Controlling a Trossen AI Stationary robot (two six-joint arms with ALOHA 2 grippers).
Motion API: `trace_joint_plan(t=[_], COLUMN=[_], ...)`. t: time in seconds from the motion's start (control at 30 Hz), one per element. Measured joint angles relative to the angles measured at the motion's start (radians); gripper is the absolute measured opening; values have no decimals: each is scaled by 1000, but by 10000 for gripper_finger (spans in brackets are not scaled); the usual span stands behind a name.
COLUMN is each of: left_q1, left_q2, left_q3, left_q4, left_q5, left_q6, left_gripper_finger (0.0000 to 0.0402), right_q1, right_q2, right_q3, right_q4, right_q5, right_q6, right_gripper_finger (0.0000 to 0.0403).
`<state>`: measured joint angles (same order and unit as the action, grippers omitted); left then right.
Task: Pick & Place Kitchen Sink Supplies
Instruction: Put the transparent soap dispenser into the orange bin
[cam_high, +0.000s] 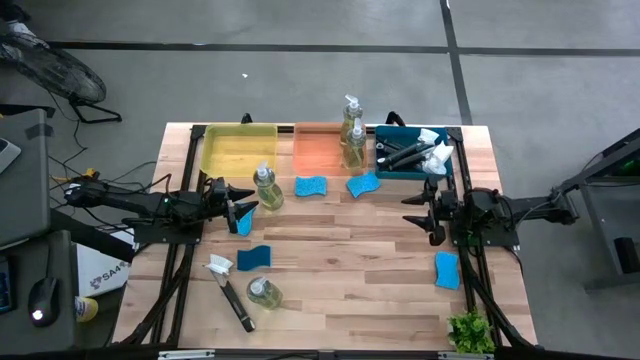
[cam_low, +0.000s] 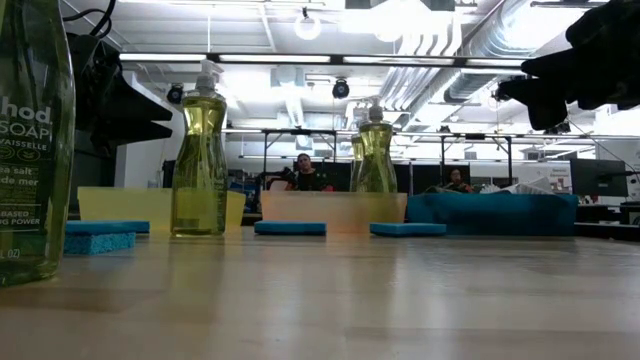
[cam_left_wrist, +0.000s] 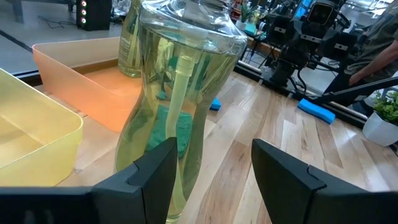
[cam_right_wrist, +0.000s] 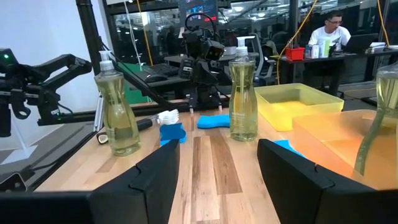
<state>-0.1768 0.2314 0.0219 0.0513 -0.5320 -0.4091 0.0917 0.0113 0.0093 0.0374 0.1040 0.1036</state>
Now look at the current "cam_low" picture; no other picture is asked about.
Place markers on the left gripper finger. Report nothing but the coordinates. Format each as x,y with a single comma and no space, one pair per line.
140,105
140,132

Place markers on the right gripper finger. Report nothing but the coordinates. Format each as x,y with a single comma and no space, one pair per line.
550,66
542,100

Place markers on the clear green dish soap bottle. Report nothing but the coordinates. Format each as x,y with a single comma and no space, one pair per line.
377,160
200,165
30,150
355,167

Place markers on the blue kitchen sponge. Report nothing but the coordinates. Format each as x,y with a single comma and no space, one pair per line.
290,228
407,230
100,244
107,226

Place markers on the yellow translucent plastic bin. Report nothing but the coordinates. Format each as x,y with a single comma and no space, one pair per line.
130,205

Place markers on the black computer monitor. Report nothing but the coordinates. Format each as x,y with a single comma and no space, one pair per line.
598,177

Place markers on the person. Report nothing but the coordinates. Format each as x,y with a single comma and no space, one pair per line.
306,175
456,181

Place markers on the teal blue plastic bin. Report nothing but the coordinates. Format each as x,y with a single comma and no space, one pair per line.
490,215

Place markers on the round white ceiling lamp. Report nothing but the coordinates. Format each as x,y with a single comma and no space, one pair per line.
307,36

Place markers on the black overhead rig beam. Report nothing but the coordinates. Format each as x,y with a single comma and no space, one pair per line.
337,59

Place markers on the orange translucent plastic bin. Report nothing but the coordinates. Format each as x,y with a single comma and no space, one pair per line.
330,210

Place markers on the black ceiling camera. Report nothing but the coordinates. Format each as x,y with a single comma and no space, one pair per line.
175,94
341,89

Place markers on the silver ventilation duct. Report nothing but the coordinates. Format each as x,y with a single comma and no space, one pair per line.
500,30

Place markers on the white wall poster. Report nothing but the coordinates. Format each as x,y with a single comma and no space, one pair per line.
560,179

